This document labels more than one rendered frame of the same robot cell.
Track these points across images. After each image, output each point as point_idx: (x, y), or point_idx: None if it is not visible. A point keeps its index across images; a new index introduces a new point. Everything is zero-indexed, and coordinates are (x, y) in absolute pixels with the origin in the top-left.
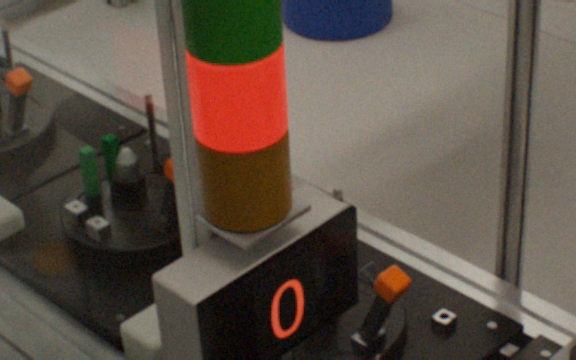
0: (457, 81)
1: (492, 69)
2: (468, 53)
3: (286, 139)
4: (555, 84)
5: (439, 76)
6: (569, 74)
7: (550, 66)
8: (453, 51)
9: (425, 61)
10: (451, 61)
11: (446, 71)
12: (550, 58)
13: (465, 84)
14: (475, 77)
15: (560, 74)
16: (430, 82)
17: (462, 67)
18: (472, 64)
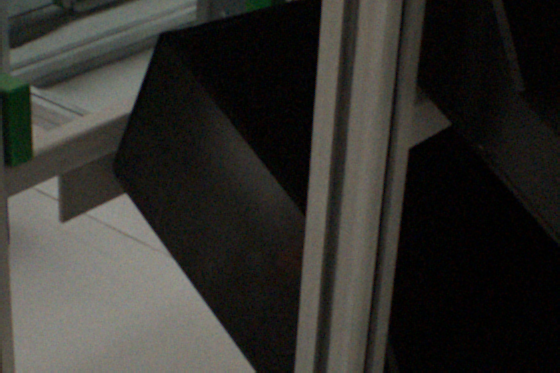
0: (73, 362)
1: (130, 342)
2: (101, 313)
3: None
4: (217, 371)
5: (48, 352)
6: (241, 354)
7: (216, 339)
8: (80, 309)
9: (35, 325)
10: (73, 326)
11: (61, 344)
12: (219, 326)
13: (83, 368)
14: (101, 356)
15: (228, 354)
16: (32, 363)
17: (86, 337)
18: (102, 333)
